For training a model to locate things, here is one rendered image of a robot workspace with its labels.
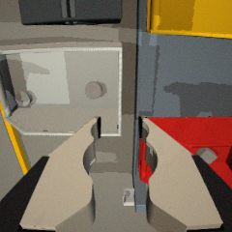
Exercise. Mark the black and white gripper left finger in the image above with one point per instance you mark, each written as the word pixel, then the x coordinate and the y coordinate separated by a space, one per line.
pixel 57 193

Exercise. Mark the grey metal block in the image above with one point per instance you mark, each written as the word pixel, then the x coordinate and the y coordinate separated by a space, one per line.
pixel 207 155

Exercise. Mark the yellow vertical bar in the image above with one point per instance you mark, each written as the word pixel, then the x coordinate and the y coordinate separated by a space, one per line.
pixel 16 143

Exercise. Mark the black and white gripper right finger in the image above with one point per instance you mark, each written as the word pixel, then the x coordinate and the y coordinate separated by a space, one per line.
pixel 184 193

